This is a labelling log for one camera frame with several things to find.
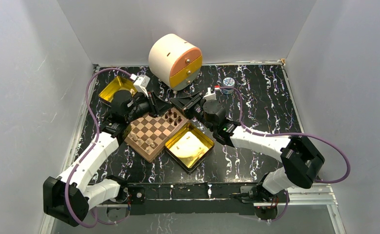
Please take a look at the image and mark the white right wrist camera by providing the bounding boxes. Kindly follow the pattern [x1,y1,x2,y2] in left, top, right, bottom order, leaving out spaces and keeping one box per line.
[203,86,220,100]

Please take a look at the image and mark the wooden chess board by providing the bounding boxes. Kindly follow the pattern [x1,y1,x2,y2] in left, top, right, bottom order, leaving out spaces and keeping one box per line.
[125,113,189,162]

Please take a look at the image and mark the small blue white jar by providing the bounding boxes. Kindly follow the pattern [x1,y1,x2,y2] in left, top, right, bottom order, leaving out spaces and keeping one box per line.
[221,77,236,95]

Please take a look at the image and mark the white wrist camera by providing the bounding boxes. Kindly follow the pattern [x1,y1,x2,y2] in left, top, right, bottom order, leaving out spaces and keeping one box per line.
[130,74,150,97]
[203,86,220,100]

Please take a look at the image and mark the dark chess pieces row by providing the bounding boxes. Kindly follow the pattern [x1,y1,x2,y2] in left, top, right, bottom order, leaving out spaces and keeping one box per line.
[160,108,184,127]

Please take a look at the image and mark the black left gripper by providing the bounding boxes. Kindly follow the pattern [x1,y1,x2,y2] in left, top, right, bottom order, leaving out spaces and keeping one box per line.
[125,89,173,123]

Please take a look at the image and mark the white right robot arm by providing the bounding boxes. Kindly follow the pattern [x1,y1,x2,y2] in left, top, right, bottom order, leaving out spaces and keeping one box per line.
[169,93,325,203]

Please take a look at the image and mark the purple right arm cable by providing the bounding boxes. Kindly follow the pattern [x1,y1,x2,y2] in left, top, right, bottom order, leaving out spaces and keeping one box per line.
[214,86,351,223]

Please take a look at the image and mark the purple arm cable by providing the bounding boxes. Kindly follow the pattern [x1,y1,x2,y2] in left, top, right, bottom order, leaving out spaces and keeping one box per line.
[214,86,351,223]
[63,68,139,229]

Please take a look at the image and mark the round pastel drawer cabinet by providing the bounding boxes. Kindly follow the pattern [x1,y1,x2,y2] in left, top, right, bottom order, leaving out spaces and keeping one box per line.
[148,34,203,91]

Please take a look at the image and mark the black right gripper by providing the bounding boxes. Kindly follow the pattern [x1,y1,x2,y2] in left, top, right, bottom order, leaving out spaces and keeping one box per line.
[170,92,216,133]

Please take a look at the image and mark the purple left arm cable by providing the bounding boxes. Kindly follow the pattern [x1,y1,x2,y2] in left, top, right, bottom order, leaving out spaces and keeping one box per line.
[63,68,139,229]

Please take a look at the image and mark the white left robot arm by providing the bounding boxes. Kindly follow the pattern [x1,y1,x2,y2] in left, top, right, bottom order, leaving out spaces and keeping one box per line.
[42,90,173,228]

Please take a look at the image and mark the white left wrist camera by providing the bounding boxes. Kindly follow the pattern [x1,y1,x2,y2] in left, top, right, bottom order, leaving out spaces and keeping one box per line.
[130,74,150,97]

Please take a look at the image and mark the empty gold tin lid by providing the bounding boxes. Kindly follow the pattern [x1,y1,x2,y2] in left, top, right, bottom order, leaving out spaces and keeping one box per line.
[165,122,215,174]

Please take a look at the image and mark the gold tin with white pieces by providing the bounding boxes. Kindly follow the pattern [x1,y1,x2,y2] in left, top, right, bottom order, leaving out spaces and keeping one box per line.
[99,76,137,105]

